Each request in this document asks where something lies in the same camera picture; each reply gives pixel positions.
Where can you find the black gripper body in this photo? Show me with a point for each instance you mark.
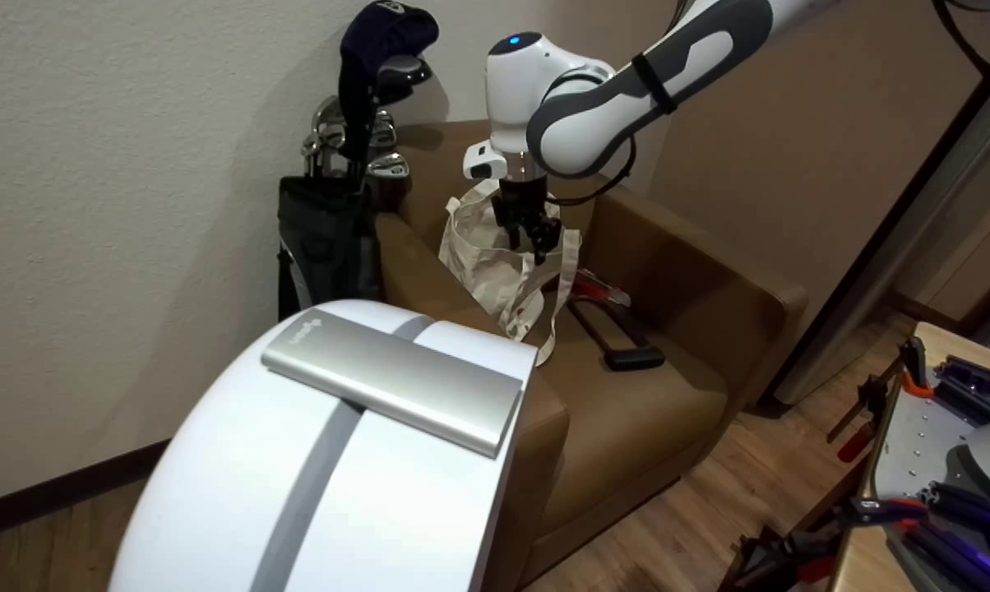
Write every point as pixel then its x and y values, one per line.
pixel 524 197

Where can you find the white canvas tote bag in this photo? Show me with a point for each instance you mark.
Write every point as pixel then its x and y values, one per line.
pixel 477 248

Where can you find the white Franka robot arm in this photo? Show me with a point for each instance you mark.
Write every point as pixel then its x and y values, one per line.
pixel 594 120

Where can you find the black golf bag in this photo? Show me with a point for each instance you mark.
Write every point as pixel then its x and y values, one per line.
pixel 323 241

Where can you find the red white tag package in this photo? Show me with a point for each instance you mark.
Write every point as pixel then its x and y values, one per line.
pixel 602 290

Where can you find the silver golf iron heads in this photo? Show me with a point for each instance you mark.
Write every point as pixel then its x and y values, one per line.
pixel 388 154

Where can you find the black golf driver head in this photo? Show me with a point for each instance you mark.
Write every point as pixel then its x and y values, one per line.
pixel 403 80

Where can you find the tan leather armchair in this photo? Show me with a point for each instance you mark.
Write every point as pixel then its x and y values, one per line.
pixel 626 430

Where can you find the red black bar clamp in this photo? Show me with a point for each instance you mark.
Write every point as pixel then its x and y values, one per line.
pixel 785 559
pixel 872 405

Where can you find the grey perforated mounting plate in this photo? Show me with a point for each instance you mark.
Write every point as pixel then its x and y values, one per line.
pixel 908 440

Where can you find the wrist mounted camera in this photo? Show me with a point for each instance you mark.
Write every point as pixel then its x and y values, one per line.
pixel 480 162

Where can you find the dark door frame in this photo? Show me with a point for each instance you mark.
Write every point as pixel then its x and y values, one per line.
pixel 888 251

